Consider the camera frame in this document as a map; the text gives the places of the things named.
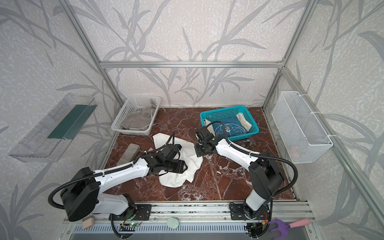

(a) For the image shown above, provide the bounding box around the blue beige Doraemon towel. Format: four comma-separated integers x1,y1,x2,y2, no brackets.
204,113,252,137

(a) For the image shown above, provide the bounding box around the grey folded towel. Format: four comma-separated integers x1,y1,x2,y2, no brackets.
120,105,156,131

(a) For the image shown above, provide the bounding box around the teal plastic basket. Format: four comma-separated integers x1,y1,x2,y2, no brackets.
200,106,259,141

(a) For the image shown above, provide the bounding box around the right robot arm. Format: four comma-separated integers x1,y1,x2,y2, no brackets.
195,126,299,219

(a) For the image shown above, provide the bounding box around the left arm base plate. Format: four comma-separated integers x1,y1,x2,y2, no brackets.
109,204,152,221

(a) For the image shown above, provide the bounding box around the aluminium rail frame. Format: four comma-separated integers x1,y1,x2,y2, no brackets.
55,201,324,240

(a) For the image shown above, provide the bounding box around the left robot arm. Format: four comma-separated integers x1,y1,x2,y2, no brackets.
48,144,188,222

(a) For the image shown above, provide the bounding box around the grey plastic basket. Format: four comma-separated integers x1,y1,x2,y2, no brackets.
111,96,161,136

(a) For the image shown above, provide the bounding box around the grey flat stone block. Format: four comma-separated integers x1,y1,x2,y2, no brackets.
117,144,140,166

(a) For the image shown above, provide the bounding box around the white towel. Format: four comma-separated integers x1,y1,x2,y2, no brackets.
152,132,204,189

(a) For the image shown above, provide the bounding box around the clear acrylic wall shelf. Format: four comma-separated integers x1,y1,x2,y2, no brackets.
9,94,97,163

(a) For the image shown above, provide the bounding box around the white wire mesh basket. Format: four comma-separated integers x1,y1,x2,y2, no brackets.
272,91,333,164

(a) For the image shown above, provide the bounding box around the beige sponge block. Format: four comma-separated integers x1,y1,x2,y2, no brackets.
82,216,95,230

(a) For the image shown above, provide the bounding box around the pale green round disc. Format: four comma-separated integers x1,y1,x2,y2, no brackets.
167,217,180,230

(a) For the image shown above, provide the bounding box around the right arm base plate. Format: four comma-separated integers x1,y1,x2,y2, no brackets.
229,202,270,221

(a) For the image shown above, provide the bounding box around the purple pink fork tool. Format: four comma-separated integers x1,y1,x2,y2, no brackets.
268,219,311,240

